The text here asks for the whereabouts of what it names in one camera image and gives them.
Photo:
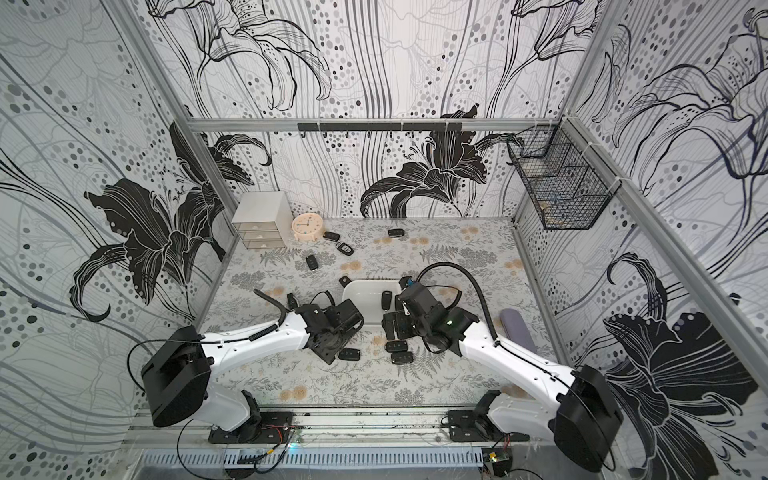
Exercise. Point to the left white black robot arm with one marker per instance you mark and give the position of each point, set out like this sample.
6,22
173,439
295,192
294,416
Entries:
179,379

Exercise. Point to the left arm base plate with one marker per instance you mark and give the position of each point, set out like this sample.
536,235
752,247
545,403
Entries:
271,428

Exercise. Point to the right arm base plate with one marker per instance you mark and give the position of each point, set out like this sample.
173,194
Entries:
465,426

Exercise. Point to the black wire wall basket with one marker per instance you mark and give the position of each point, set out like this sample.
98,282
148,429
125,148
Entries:
557,166

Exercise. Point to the white slotted cable duct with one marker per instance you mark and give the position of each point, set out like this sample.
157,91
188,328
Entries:
397,457

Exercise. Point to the black key silver trim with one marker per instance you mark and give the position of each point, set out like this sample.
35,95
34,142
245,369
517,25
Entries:
345,249

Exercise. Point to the grey oval pad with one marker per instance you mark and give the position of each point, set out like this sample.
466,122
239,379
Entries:
517,330

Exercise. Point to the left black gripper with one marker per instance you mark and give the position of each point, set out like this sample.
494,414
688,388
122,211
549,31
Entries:
328,355

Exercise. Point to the white mini drawer cabinet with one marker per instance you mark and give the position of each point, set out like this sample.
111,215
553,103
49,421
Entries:
263,220

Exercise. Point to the peach round alarm clock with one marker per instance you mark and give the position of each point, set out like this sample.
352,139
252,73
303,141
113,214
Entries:
308,227

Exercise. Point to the black car key front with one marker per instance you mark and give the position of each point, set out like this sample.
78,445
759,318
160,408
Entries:
349,354

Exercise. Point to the white rectangular storage box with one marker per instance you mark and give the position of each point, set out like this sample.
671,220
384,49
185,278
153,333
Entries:
366,295

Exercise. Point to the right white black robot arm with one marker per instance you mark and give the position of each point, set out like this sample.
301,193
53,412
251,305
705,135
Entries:
578,411

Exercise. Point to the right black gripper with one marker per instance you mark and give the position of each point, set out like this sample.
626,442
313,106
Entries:
399,324

